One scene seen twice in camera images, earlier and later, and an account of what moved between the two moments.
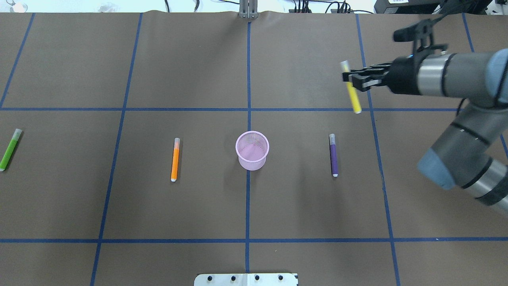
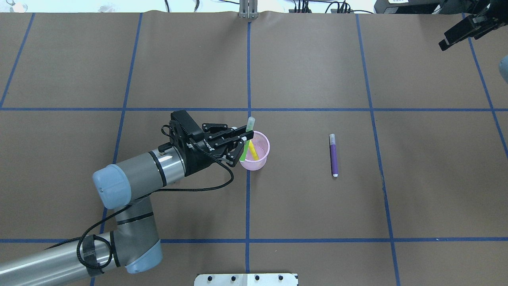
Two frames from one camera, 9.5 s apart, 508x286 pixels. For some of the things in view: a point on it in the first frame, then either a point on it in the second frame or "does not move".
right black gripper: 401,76 → 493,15
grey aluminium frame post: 248,9 does not move
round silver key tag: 19,7 does not move
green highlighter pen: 10,149 → 249,125
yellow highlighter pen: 353,95 → 253,150
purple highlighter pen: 333,155 does not move
